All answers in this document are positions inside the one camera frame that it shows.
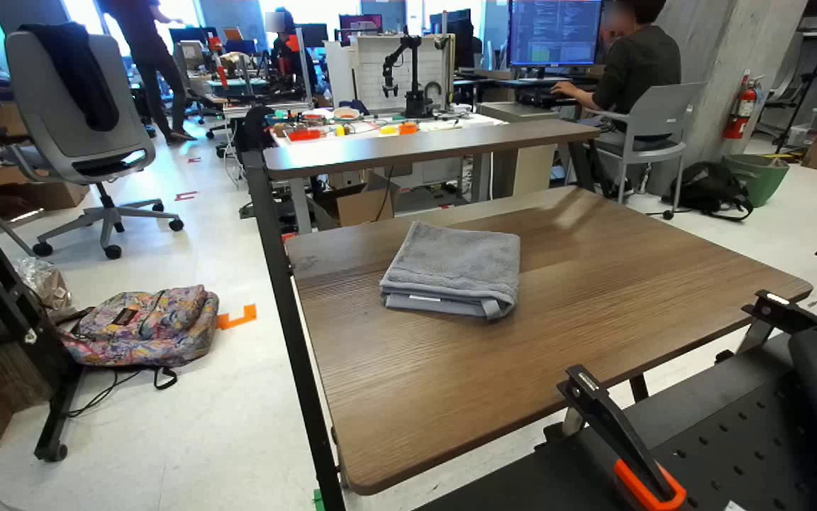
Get black vertical metal pole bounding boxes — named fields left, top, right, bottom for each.
left=234, top=148, right=348, bottom=511

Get standing person dark clothes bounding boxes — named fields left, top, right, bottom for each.
left=95, top=0, right=190, bottom=145

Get white board behind arm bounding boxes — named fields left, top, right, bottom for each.
left=355, top=33, right=454, bottom=111

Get folded grey cloth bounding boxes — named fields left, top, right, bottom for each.
left=380, top=221, right=521, bottom=321

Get colourful patterned backpack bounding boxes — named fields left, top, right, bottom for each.
left=55, top=285, right=218, bottom=382

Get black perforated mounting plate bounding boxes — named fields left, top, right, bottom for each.
left=420, top=337, right=817, bottom=511

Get green bin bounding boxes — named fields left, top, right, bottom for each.
left=723, top=154, right=787, bottom=208

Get grey office chair left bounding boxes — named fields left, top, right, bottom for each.
left=6, top=28, right=183, bottom=259

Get black metal clamp right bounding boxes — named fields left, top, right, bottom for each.
left=738, top=289, right=817, bottom=353

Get black orange clamp front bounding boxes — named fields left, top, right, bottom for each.
left=557, top=364, right=685, bottom=511

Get small black robot arm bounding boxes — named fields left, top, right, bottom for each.
left=383, top=33, right=433, bottom=118

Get large computer monitor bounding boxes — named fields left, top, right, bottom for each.
left=506, top=0, right=601, bottom=69

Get red fire extinguisher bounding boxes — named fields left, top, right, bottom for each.
left=723, top=73, right=756, bottom=138

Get grey chair right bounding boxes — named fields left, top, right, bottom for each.
left=592, top=86, right=697, bottom=219

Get black tripod stand left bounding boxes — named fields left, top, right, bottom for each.
left=0, top=250, right=81, bottom=463

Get seated person background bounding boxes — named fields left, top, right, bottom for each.
left=270, top=9, right=301, bottom=94

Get dark jacket on chair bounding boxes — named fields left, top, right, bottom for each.
left=27, top=22, right=118, bottom=130

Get black bag on floor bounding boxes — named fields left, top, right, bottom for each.
left=678, top=161, right=750, bottom=221

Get seated person dark shirt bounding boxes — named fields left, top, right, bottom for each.
left=552, top=0, right=679, bottom=114

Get cardboard box under desk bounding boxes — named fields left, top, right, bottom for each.
left=316, top=188, right=394, bottom=228

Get orange floor marker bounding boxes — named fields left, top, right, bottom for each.
left=214, top=303, right=258, bottom=330

